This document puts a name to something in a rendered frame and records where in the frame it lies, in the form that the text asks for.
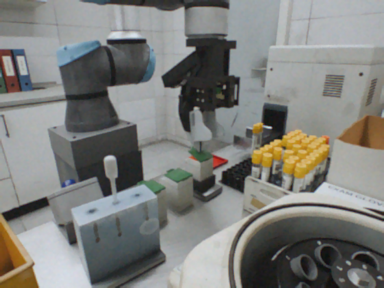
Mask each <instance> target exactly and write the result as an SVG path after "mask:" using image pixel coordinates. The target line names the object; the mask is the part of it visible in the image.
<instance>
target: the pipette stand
mask: <svg viewBox="0 0 384 288"><path fill-rule="evenodd" d="M117 200H118V204H113V195H111V196H108V197H104V198H102V199H100V200H97V201H93V202H90V203H88V204H85V205H81V206H78V207H75V208H72V209H71V214H72V218H73V223H74V226H75V231H76V235H77V243H78V246H79V249H80V254H81V257H80V260H81V263H82V265H83V267H84V271H85V273H86V275H87V278H88V280H89V283H90V286H91V288H115V287H117V286H118V285H121V284H122V283H124V282H125V281H128V280H129V279H131V278H134V277H135V276H137V275H139V274H141V273H143V272H144V271H145V270H148V269H149V268H151V267H153V266H155V265H157V264H158V263H161V262H162V261H164V260H165V259H166V255H165V254H164V252H163V251H162V250H161V249H160V235H159V214H158V197H157V196H156V195H155V194H154V193H153V192H152V191H150V190H149V189H148V188H147V187H146V186H145V185H141V186H139V187H135V188H133V189H128V190H126V191H123V192H121V193H117Z"/></svg>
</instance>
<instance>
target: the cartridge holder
mask: <svg viewBox="0 0 384 288"><path fill-rule="evenodd" d="M222 191H223V186H222V185H218V184H216V183H215V174H213V175H212V176H210V177H208V178H206V179H205V180H201V181H199V180H196V179H194V178H193V195H196V196H197V197H198V198H200V199H203V200H204V201H207V200H209V199H211V198H212V197H214V196H215V195H217V194H219V193H220V192H222Z"/></svg>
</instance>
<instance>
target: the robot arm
mask: <svg viewBox="0 0 384 288"><path fill-rule="evenodd" d="M78 1H81V2H82V3H96V4H97V5H107V7H108V16H109V20H110V34H109V36H108V37H107V38H106V42H107V45H101V43H100V40H92V41H84V42H79V43H73V44H70V45H64V46H61V47H59V48H58V49H57V51H56V55H57V59H58V67H59V70H60V74H61V80H62V85H63V88H64V93H65V98H66V101H67V105H66V110H65V116H64V126H65V128H66V131H68V132H94V131H98V130H103V129H106V128H111V127H113V126H115V125H117V124H118V123H119V116H118V114H117V112H116V109H115V107H114V106H113V105H112V102H111V100H110V98H109V95H108V87H111V86H121V85H132V84H134V85H137V84H140V83H144V82H148V81H149V80H151V78H152V76H153V75H154V71H155V66H156V56H155V53H154V48H153V47H152V46H151V45H150V44H148V43H147V39H146V37H145V35H144V34H142V33H141V24H140V18H139V7H147V8H156V9H158V10H160V11H164V12H165V11H166V12H172V11H174V10H177V9H178V8H183V7H184V35H185V36H186V37H188V38H186V47H195V51H193V52H191V53H190V54H189V55H188V56H187V57H185V58H184V59H183V60H182V61H180V62H179V63H177V65H176V66H174V67H172V69H170V70H169V71H167V72H166V73H165V74H164V75H162V76H161V78H162V81H163V85H164V87H165V88H179V87H180V86H181V90H180V95H178V99H179V103H178V114H179V118H180V120H181V123H182V127H183V129H184V131H185V132H186V134H187V138H188V139H189V140H190V142H191V144H192V146H193V147H194V148H195V150H196V152H202V150H203V149H204V147H205V143H206V142H207V141H210V140H211V139H212V138H215V137H222V136H223V135H224V127H223V126H222V125H221V124H220V123H218V122H217V120H216V110H215V109H219V108H227V109H229V108H234V105H235V106H238V105H239V85H240V77H239V76H234V75H229V64H230V50H231V49H237V41H236V40H227V38H224V37H227V36H228V21H229V8H230V0H78ZM235 85H237V99H235ZM195 107H197V108H200V109H196V110H194V108H195Z"/></svg>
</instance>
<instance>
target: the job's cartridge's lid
mask: <svg viewBox="0 0 384 288"><path fill-rule="evenodd" d="M190 148H191V150H189V151H188V152H189V153H190V154H191V155H192V156H193V157H195V158H196V159H197V160H198V161H199V162H204V161H208V160H210V158H212V157H213V155H212V154H211V153H210V152H208V151H207V150H206V149H205V148H204V149H203V150H202V152H196V150H195V148H194V147H193V146H191V147H190Z"/></svg>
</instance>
